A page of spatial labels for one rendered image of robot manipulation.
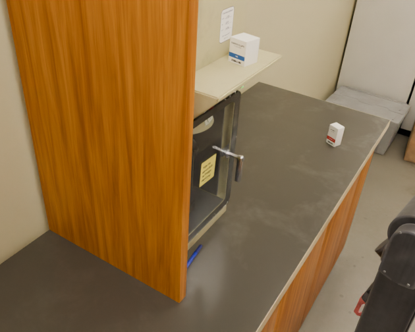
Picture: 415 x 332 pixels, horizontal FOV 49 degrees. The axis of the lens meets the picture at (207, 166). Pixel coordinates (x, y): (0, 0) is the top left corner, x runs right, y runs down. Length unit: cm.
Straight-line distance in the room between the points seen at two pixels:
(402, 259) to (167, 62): 55
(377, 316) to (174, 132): 52
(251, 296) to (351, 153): 89
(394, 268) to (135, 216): 74
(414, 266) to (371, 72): 368
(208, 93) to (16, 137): 58
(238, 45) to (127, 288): 70
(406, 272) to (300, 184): 120
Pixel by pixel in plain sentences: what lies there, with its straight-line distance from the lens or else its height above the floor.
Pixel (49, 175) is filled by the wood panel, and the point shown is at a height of 116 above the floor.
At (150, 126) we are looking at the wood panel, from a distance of 95.
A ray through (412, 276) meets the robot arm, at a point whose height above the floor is 157.
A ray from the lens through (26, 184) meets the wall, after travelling 139.
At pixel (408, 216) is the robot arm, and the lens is 50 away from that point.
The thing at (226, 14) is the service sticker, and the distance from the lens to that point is 112.
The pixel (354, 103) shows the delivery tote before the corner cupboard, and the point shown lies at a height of 33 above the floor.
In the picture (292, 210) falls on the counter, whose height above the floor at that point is 94.
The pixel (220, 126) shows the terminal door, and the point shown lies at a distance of 122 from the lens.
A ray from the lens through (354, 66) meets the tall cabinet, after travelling 417.
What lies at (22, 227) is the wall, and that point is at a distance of 145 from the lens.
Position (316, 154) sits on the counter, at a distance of 189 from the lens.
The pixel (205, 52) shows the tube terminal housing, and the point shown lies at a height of 154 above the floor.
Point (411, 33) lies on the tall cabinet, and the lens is 400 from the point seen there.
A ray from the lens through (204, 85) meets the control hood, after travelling 98.
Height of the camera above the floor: 191
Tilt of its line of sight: 34 degrees down
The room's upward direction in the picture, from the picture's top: 4 degrees clockwise
